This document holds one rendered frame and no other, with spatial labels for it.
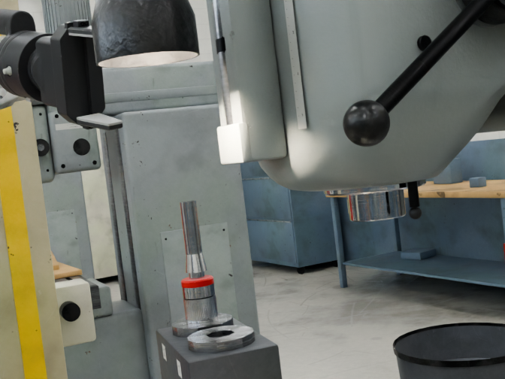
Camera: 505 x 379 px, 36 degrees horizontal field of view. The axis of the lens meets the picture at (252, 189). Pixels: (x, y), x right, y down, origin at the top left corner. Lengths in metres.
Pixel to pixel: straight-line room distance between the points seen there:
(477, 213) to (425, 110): 6.16
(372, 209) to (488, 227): 6.04
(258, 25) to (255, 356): 0.52
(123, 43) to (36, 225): 1.80
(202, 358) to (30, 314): 1.37
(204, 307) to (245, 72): 0.59
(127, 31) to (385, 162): 0.21
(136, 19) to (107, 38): 0.02
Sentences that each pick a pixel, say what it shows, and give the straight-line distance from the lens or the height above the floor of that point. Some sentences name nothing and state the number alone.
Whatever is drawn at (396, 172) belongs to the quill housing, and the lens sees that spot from 0.59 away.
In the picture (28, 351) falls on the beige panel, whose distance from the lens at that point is 2.33.
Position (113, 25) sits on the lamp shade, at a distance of 0.52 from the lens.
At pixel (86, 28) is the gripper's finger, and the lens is 0.92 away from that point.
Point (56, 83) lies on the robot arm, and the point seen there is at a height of 1.46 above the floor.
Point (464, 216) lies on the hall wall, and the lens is 6.85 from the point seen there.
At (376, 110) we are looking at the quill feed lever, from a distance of 0.49.
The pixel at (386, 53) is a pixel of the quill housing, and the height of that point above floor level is 1.41.
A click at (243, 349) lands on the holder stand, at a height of 1.10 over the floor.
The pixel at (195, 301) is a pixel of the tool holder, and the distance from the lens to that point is 1.11.
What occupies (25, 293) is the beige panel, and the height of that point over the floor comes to 1.02.
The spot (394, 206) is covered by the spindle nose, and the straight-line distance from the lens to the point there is 0.64.
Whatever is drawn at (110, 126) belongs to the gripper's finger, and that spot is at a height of 1.39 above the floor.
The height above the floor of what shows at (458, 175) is 0.94.
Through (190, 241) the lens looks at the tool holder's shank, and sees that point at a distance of 1.11.
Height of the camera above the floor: 1.35
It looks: 3 degrees down
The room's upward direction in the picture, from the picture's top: 7 degrees counter-clockwise
